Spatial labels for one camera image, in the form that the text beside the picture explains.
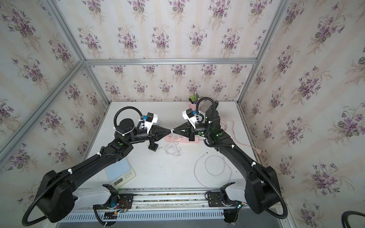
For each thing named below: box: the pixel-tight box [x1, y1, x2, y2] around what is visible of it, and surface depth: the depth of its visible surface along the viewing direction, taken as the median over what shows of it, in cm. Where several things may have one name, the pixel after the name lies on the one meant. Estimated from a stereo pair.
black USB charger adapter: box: [148, 138, 159, 152], surface depth 93 cm
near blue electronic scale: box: [105, 157, 136, 190], surface depth 81 cm
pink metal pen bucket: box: [188, 102, 197, 112], surface depth 109 cm
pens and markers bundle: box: [188, 91, 201, 105], surface depth 110 cm
